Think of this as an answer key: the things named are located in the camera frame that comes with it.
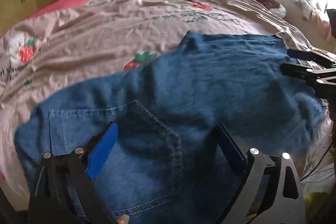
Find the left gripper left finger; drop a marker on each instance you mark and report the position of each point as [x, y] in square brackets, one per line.
[50, 200]

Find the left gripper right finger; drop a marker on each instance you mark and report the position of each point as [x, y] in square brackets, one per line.
[269, 191]

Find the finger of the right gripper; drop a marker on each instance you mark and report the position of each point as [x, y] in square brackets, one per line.
[296, 71]
[324, 58]

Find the blue denim pants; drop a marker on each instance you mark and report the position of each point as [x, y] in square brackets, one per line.
[166, 166]

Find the pink strawberry bed sheet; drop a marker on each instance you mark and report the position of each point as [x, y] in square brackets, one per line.
[42, 55]

